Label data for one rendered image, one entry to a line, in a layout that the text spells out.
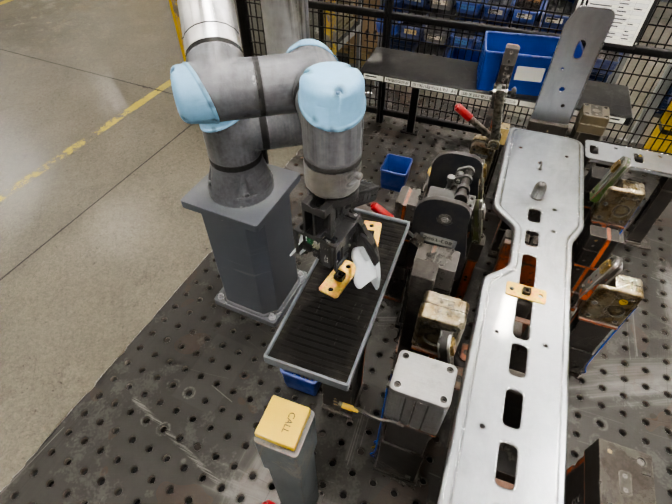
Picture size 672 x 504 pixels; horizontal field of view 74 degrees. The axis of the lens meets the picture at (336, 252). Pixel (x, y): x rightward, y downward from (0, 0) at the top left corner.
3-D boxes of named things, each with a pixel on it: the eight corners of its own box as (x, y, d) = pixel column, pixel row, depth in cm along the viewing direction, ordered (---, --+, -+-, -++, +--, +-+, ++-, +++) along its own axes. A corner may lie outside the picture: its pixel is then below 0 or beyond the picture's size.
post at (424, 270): (409, 376, 116) (435, 280, 86) (391, 370, 117) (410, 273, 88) (414, 360, 119) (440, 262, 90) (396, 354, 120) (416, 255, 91)
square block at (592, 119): (565, 209, 159) (611, 119, 133) (541, 204, 161) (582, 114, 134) (565, 195, 164) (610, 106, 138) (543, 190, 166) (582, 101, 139)
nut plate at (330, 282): (336, 299, 76) (336, 295, 75) (317, 290, 77) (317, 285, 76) (360, 267, 81) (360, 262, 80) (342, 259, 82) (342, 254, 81)
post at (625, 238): (650, 250, 146) (704, 180, 124) (613, 242, 148) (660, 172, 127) (648, 237, 150) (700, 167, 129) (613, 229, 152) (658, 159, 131)
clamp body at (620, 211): (595, 288, 136) (655, 201, 110) (554, 277, 139) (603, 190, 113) (594, 266, 142) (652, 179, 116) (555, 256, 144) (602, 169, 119)
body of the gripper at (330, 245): (294, 255, 68) (288, 194, 59) (324, 222, 73) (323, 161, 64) (337, 275, 65) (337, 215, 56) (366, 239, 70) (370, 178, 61)
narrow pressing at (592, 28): (568, 126, 141) (618, 10, 116) (530, 119, 144) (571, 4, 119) (568, 125, 141) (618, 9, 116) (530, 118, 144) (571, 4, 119)
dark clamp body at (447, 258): (434, 373, 117) (466, 282, 89) (386, 357, 120) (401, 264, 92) (443, 340, 124) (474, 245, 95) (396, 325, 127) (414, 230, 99)
